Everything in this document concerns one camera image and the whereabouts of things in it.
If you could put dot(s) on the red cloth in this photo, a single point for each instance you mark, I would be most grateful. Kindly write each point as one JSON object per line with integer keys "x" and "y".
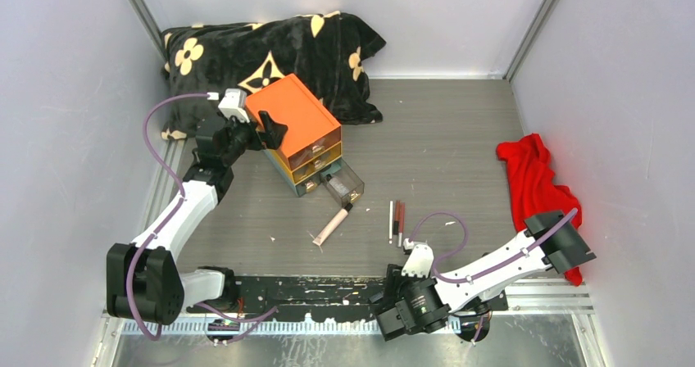
{"x": 531, "y": 183}

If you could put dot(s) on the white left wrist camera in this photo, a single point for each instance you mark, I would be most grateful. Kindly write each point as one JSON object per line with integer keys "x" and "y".
{"x": 232, "y": 105}

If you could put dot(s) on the small clear teal drawer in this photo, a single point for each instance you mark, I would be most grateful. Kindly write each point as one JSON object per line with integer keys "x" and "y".
{"x": 341, "y": 169}

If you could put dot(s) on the pink makeup tube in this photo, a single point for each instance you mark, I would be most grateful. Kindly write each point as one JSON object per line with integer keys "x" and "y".
{"x": 332, "y": 224}

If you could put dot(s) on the orange drawer organizer box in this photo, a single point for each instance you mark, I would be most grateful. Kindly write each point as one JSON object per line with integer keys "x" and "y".
{"x": 313, "y": 141}

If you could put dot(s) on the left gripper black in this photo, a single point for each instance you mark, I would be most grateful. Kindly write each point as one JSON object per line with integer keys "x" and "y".
{"x": 271, "y": 139}

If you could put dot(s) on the black floral blanket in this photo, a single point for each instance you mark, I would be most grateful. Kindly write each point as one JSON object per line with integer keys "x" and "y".
{"x": 325, "y": 51}

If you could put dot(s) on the clear black makeup bottle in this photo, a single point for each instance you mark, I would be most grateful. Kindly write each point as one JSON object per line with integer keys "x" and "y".
{"x": 337, "y": 186}

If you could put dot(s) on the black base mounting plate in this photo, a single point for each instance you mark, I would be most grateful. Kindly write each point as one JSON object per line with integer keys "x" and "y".
{"x": 344, "y": 299}

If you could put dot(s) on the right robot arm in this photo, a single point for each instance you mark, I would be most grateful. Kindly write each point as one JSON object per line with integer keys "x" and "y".
{"x": 549, "y": 242}

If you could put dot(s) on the aluminium front rail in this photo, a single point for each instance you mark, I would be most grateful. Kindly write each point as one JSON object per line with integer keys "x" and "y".
{"x": 526, "y": 297}

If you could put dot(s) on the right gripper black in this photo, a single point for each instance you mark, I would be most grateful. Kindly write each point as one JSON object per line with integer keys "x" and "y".
{"x": 394, "y": 280}

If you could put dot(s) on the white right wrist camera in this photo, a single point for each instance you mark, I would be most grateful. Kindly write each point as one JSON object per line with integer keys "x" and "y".
{"x": 420, "y": 258}

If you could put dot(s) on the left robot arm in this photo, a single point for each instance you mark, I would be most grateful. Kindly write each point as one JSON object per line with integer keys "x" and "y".
{"x": 143, "y": 281}

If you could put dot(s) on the white makeup pencil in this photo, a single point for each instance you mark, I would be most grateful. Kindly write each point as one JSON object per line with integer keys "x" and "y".
{"x": 390, "y": 222}

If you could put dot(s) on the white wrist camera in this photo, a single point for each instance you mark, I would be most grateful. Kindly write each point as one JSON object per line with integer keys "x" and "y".
{"x": 420, "y": 258}
{"x": 232, "y": 105}

